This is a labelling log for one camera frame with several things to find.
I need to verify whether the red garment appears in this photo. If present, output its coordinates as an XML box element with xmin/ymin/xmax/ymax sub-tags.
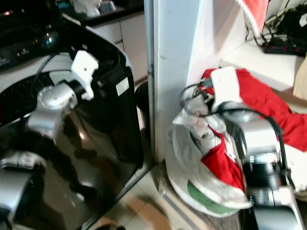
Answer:
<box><xmin>200</xmin><ymin>67</ymin><xmax>307</xmax><ymax>193</ymax></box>

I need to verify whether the black top-load washing machine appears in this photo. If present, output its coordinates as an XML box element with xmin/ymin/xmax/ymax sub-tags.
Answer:
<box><xmin>0</xmin><ymin>14</ymin><xmax>145</xmax><ymax>230</ymax></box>

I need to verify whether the black round bin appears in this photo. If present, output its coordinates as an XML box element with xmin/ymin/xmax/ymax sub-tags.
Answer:
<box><xmin>134</xmin><ymin>81</ymin><xmax>150</xmax><ymax>126</ymax></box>

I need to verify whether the white kitchen cabinet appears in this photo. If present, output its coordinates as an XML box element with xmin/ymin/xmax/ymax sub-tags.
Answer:
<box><xmin>90</xmin><ymin>11</ymin><xmax>147</xmax><ymax>83</ymax></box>

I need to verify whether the white object on counter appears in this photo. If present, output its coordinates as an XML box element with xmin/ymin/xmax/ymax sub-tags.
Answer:
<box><xmin>71</xmin><ymin>0</ymin><xmax>117</xmax><ymax>16</ymax></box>

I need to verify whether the white and green laundry bag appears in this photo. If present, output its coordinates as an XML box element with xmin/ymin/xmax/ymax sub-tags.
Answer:
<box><xmin>165</xmin><ymin>95</ymin><xmax>253</xmax><ymax>217</ymax></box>

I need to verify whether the white washer tub rim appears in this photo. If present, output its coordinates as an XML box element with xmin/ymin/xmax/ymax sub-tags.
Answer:
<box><xmin>0</xmin><ymin>54</ymin><xmax>77</xmax><ymax>92</ymax></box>

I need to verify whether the black power strip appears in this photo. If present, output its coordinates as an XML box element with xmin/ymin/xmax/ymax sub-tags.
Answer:
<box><xmin>263</xmin><ymin>35</ymin><xmax>307</xmax><ymax>57</ymax></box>

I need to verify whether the red hanging towel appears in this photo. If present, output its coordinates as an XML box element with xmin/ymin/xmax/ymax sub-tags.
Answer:
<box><xmin>235</xmin><ymin>0</ymin><xmax>270</xmax><ymax>35</ymax></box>

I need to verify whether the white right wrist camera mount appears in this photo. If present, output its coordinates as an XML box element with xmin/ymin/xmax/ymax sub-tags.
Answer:
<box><xmin>210</xmin><ymin>66</ymin><xmax>243</xmax><ymax>111</ymax></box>

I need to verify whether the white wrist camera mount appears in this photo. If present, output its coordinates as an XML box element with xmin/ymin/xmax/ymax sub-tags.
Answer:
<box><xmin>70</xmin><ymin>50</ymin><xmax>100</xmax><ymax>102</ymax></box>
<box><xmin>210</xmin><ymin>66</ymin><xmax>243</xmax><ymax>111</ymax></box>

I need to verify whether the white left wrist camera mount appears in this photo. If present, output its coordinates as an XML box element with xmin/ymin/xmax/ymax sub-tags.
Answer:
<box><xmin>70</xmin><ymin>50</ymin><xmax>100</xmax><ymax>102</ymax></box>

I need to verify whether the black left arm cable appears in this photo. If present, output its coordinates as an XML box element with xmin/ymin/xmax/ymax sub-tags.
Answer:
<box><xmin>35</xmin><ymin>52</ymin><xmax>77</xmax><ymax>92</ymax></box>

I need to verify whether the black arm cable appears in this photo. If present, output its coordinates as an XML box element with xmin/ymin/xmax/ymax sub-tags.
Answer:
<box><xmin>179</xmin><ymin>83</ymin><xmax>289</xmax><ymax>169</ymax></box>
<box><xmin>35</xmin><ymin>52</ymin><xmax>77</xmax><ymax>92</ymax></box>

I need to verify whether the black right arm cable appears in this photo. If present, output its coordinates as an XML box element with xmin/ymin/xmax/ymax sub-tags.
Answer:
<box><xmin>179</xmin><ymin>83</ymin><xmax>289</xmax><ymax>169</ymax></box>

